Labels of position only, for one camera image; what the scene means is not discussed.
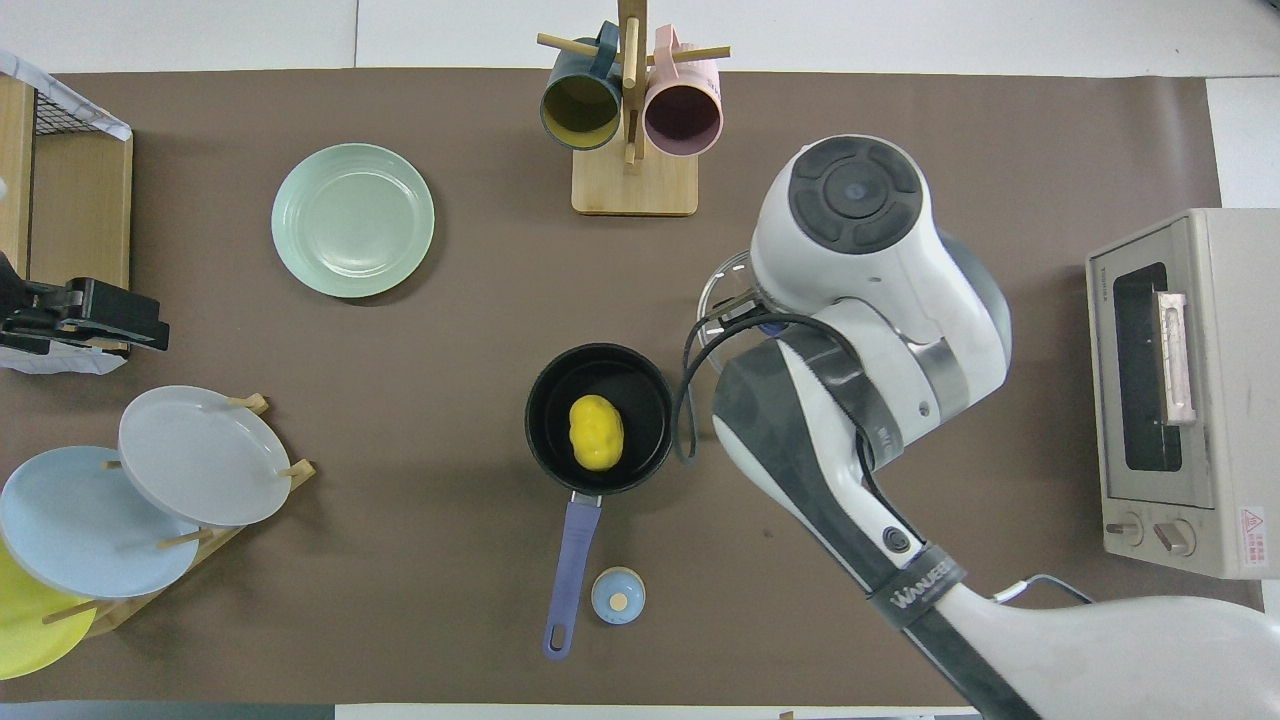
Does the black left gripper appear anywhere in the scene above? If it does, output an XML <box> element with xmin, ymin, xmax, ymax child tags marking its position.
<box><xmin>0</xmin><ymin>250</ymin><xmax>170</xmax><ymax>355</ymax></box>

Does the yellow potato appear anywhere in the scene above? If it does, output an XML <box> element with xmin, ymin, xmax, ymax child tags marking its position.
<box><xmin>568</xmin><ymin>394</ymin><xmax>625</xmax><ymax>472</ymax></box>

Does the glass lid with blue knob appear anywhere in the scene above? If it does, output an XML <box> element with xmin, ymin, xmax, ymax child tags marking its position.
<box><xmin>697</xmin><ymin>250</ymin><xmax>791</xmax><ymax>376</ymax></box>

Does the grey plate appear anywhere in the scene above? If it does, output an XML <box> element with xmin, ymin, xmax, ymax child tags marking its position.
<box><xmin>118</xmin><ymin>385</ymin><xmax>293</xmax><ymax>528</ymax></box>

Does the light blue plate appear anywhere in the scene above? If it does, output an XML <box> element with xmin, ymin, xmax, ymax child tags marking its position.
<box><xmin>0</xmin><ymin>446</ymin><xmax>201</xmax><ymax>600</ymax></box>

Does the wooden plate rack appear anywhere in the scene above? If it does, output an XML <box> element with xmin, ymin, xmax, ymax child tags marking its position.
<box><xmin>42</xmin><ymin>393</ymin><xmax>317</xmax><ymax>638</ymax></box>

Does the mint green plate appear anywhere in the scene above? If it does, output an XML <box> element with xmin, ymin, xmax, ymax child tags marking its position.
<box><xmin>271</xmin><ymin>143</ymin><xmax>436</xmax><ymax>299</ymax></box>

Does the yellow plate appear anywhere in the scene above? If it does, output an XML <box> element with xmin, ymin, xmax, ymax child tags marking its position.
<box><xmin>0</xmin><ymin>540</ymin><xmax>98</xmax><ymax>681</ymax></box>

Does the wooden shelf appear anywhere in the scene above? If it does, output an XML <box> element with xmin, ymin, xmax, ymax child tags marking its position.
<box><xmin>0</xmin><ymin>75</ymin><xmax>133</xmax><ymax>351</ymax></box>

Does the white checked cloth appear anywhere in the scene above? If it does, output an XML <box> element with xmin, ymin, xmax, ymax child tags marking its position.
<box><xmin>0</xmin><ymin>50</ymin><xmax>133</xmax><ymax>142</ymax></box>
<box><xmin>0</xmin><ymin>330</ymin><xmax>129</xmax><ymax>377</ymax></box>

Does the brown table mat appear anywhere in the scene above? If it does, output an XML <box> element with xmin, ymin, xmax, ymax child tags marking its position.
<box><xmin>0</xmin><ymin>68</ymin><xmax>1266</xmax><ymax>706</ymax></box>

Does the dark teal mug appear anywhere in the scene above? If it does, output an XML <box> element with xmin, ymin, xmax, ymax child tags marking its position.
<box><xmin>540</xmin><ymin>22</ymin><xmax>624</xmax><ymax>151</ymax></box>

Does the wooden mug tree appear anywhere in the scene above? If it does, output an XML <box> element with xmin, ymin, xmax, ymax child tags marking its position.
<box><xmin>537</xmin><ymin>0</ymin><xmax>731</xmax><ymax>217</ymax></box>

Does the small round blue knob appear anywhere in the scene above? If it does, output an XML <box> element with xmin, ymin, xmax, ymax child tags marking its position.
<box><xmin>591</xmin><ymin>567</ymin><xmax>646</xmax><ymax>626</ymax></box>

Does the pink ribbed mug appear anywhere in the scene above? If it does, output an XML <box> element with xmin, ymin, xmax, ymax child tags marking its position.
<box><xmin>643</xmin><ymin>25</ymin><xmax>724</xmax><ymax>157</ymax></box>

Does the beige toaster oven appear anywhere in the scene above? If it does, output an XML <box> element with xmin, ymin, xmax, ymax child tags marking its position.
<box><xmin>1086</xmin><ymin>208</ymin><xmax>1280</xmax><ymax>581</ymax></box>

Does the black wire basket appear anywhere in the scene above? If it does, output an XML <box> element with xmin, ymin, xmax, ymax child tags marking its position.
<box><xmin>30</xmin><ymin>85</ymin><xmax>133</xmax><ymax>142</ymax></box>

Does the dark blue handled pot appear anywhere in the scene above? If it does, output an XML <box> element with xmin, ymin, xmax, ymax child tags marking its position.
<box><xmin>525</xmin><ymin>343</ymin><xmax>676</xmax><ymax>660</ymax></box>

